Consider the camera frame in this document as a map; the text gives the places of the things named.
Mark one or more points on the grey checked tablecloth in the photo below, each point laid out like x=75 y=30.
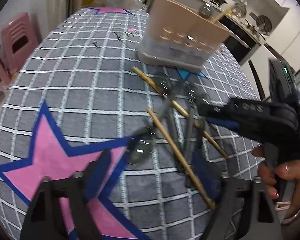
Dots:
x=78 y=91

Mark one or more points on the black built-in oven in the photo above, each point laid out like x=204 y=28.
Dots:
x=240 y=52

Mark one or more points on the beige utensil holder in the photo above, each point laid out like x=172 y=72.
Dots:
x=177 y=36

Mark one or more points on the plain wooden chopstick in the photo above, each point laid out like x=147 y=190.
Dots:
x=222 y=14
x=209 y=202

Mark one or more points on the spotted wooden chopstick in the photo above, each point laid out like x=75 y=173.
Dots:
x=180 y=109

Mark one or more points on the person right hand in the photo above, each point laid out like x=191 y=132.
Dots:
x=289 y=171

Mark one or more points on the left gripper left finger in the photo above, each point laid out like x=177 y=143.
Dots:
x=44 y=218

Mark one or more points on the dark translucent spoon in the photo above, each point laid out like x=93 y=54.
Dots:
x=141 y=143
x=194 y=98
x=169 y=92
x=206 y=11

